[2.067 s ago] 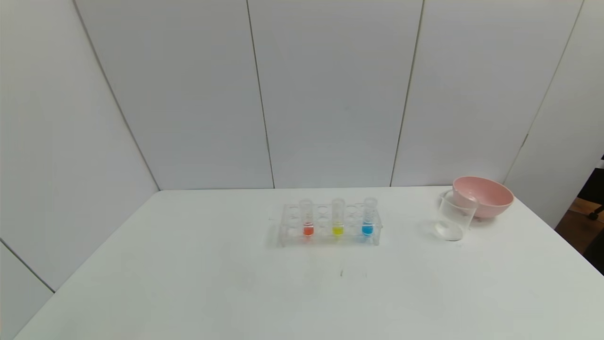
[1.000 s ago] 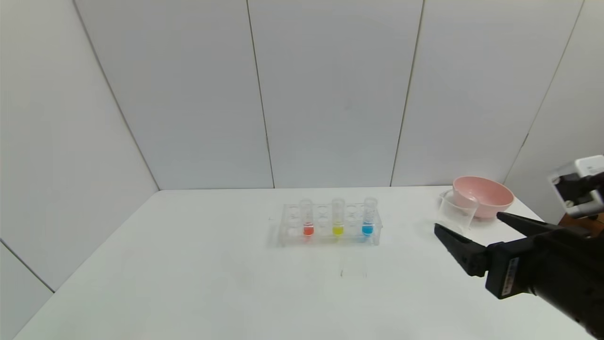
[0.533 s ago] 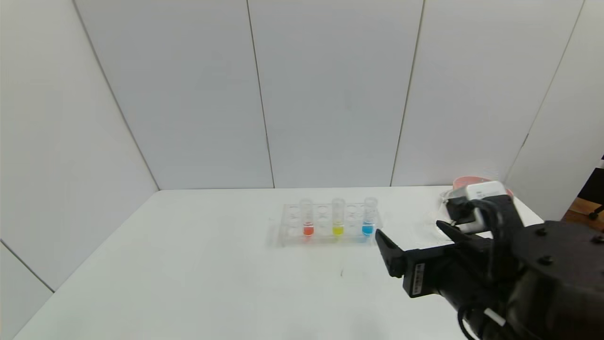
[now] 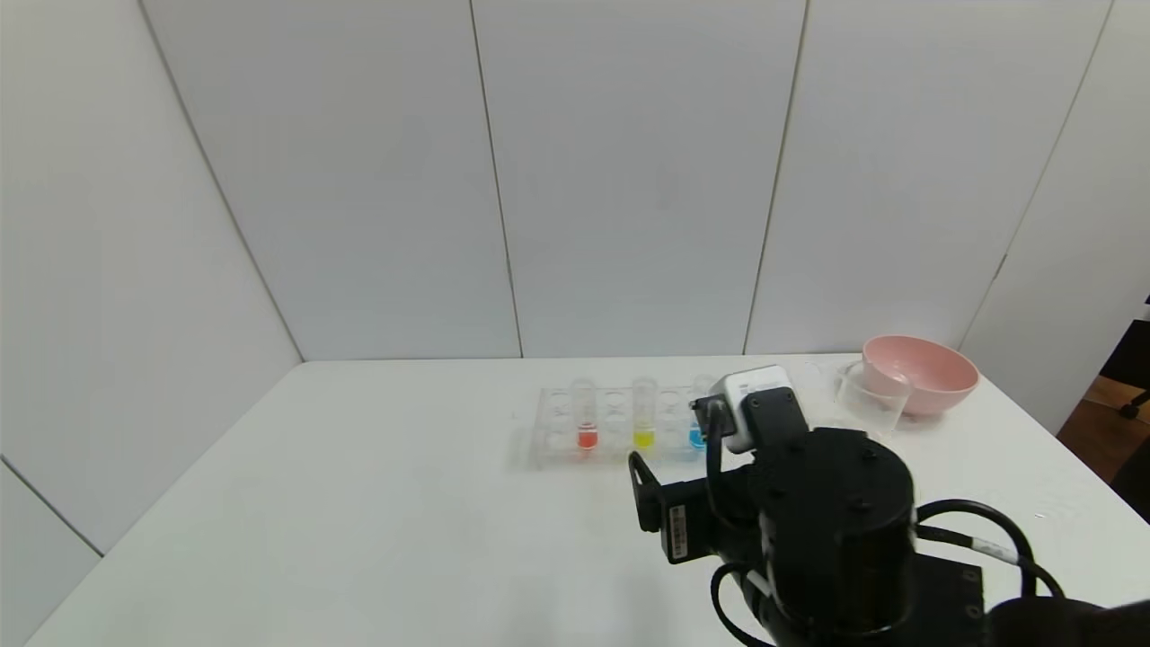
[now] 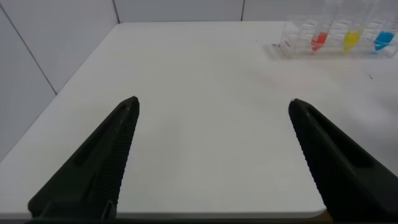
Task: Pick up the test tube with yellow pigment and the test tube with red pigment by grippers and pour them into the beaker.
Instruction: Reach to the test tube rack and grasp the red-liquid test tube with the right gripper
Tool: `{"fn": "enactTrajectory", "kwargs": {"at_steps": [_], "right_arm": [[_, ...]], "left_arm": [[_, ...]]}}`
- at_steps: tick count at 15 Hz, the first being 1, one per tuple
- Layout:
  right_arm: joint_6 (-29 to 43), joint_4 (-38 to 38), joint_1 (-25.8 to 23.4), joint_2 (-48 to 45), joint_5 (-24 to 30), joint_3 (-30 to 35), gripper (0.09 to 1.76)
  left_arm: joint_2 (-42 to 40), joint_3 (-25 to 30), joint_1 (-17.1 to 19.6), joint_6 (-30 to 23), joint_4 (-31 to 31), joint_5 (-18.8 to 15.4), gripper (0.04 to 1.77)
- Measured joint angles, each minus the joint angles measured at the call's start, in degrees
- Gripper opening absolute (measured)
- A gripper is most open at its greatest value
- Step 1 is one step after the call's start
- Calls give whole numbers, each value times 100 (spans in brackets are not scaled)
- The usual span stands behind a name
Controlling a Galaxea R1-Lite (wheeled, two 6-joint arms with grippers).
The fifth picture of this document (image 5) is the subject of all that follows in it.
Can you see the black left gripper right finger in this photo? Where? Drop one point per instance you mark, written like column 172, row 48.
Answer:
column 342, row 174

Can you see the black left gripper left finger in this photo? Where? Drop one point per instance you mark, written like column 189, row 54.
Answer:
column 93, row 168

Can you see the test tube with yellow pigment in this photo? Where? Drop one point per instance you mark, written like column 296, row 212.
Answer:
column 351, row 40

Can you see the test tube with red pigment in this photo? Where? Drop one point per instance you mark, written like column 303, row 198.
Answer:
column 318, row 40

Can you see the test tube with blue pigment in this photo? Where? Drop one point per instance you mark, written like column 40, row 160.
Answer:
column 383, row 40

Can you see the clear plastic test tube rack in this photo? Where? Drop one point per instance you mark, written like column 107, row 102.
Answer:
column 292, row 40

